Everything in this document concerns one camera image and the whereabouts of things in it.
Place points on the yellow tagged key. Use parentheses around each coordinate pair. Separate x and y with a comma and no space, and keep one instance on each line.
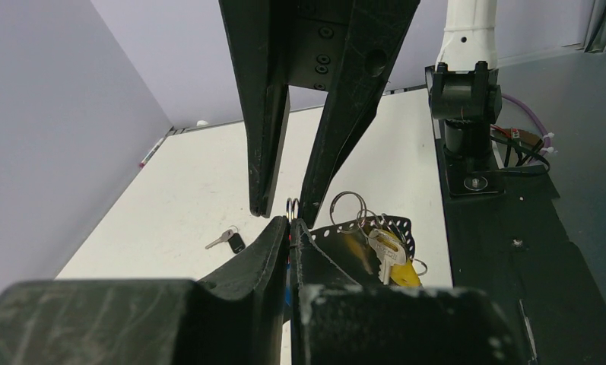
(395,268)

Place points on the red white marker pen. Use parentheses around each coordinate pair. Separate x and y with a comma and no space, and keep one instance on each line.
(151,152)

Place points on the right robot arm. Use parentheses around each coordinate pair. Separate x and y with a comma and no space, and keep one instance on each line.
(462,82)

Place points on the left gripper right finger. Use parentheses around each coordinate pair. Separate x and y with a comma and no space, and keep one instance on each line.
(336,320)

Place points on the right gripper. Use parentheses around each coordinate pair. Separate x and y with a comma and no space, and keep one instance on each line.
(351,46)

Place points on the aluminium frame rail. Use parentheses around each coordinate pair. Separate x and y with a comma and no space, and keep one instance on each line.
(595,38)

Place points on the black tagged key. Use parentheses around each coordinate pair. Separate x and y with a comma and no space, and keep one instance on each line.
(232,237)

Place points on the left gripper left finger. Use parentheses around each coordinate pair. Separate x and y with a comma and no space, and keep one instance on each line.
(234,315)

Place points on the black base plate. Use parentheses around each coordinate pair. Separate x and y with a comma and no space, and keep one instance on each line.
(514,247)

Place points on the metal key ring plate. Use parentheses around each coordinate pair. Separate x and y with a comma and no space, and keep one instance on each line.
(346,244)

